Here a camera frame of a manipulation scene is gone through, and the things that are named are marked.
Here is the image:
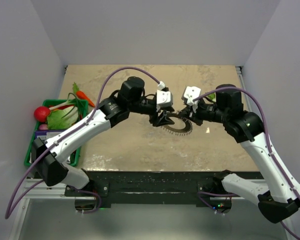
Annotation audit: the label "metal disc with keyrings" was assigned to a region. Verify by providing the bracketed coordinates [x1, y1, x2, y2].
[161, 112, 193, 136]

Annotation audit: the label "purple box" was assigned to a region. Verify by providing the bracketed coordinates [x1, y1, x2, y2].
[34, 130, 63, 141]

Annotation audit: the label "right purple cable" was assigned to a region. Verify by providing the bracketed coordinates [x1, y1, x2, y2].
[192, 86, 300, 240]

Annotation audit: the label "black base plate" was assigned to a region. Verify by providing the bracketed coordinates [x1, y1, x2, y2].
[33, 171, 250, 211]

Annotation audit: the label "white silver packet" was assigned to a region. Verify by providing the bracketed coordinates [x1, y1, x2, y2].
[65, 152, 78, 166]

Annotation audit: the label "aluminium rail frame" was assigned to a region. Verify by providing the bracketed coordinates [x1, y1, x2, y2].
[9, 179, 97, 240]

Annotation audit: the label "green plastic crate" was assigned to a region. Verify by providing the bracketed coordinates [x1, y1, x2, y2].
[24, 98, 89, 167]

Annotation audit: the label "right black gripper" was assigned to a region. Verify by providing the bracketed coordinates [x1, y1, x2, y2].
[179, 97, 228, 126]

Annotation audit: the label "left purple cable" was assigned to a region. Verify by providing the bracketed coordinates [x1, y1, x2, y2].
[4, 66, 167, 220]

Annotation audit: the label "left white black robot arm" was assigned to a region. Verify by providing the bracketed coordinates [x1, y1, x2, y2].
[31, 76, 174, 196]

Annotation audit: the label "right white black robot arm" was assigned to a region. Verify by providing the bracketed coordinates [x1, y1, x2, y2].
[180, 84, 300, 224]

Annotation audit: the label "purple cable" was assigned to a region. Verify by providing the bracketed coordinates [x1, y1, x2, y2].
[4, 66, 167, 220]
[192, 86, 300, 240]

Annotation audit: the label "white toy vegetable green leaves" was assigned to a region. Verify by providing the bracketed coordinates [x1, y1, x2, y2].
[207, 93, 216, 101]

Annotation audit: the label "toy bok choy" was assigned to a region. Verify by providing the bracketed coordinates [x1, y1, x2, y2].
[46, 93, 81, 130]

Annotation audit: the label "red toy radish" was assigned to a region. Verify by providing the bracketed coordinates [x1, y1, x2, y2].
[33, 106, 51, 123]

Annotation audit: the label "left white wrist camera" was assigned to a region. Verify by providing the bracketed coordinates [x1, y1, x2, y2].
[156, 90, 173, 111]

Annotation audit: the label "pink toy onion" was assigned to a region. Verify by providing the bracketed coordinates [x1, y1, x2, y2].
[38, 124, 49, 131]

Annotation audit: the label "orange toy carrot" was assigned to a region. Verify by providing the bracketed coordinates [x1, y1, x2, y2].
[72, 82, 95, 108]

